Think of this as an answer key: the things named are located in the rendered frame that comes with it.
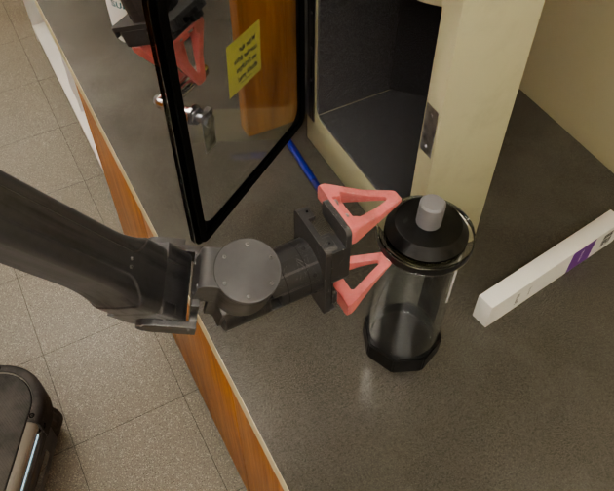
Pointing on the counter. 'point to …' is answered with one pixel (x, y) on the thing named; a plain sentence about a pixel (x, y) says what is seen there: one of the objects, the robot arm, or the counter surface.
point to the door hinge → (310, 57)
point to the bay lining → (373, 49)
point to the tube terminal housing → (458, 101)
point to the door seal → (187, 126)
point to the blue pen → (303, 165)
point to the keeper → (429, 130)
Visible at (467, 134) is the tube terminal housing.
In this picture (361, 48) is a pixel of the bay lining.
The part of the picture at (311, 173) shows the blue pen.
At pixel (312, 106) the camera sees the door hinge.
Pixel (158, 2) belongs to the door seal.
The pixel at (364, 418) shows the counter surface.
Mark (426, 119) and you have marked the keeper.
